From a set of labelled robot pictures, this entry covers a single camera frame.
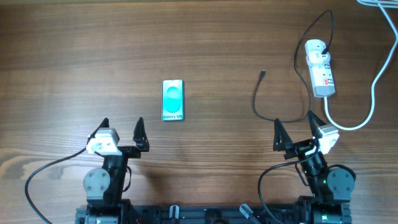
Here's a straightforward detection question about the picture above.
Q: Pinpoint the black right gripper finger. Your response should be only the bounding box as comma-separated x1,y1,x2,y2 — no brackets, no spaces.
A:
273,119,293,151
307,110,326,137

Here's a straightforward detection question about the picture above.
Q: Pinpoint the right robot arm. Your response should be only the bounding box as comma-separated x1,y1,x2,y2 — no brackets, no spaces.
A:
273,111,356,223

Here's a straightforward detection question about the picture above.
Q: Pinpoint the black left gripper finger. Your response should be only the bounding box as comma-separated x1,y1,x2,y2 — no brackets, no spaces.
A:
88,118,109,142
133,117,149,147

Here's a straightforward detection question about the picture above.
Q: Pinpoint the black USB charging cable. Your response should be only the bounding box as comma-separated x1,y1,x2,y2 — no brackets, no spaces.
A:
252,9,335,124

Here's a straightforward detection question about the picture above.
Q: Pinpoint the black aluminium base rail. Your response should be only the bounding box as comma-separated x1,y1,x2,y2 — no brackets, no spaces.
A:
75,204,353,224

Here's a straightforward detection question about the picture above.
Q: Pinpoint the white power strip cord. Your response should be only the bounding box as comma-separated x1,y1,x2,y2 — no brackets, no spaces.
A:
323,0,398,131

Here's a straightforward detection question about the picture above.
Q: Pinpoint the turquoise screen smartphone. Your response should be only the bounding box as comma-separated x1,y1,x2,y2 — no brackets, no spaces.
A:
162,80,184,121

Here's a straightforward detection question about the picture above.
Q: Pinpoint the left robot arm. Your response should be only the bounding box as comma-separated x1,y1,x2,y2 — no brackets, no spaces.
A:
75,118,150,224

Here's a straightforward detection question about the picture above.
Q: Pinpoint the white charger plug adapter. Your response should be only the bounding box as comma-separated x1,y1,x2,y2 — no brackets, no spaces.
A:
306,50,330,67

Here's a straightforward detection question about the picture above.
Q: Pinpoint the white power strip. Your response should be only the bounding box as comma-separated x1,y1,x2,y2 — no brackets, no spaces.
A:
305,39,335,98

